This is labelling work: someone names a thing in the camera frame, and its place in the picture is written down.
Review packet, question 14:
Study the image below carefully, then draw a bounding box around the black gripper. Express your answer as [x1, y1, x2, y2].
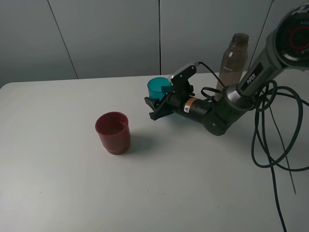
[144, 91, 196, 120]

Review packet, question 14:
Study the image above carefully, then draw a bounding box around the teal translucent plastic cup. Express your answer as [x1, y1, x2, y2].
[147, 77, 171, 100]

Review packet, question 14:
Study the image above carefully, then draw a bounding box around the brown translucent water bottle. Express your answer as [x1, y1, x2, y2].
[219, 33, 249, 87]

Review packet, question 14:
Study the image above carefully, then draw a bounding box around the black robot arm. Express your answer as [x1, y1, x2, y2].
[144, 3, 309, 136]

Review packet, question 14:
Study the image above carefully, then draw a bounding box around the red plastic cup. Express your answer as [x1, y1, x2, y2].
[95, 112, 131, 155]

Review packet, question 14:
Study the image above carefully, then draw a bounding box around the wrist camera with black bracket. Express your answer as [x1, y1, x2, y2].
[168, 62, 199, 94]

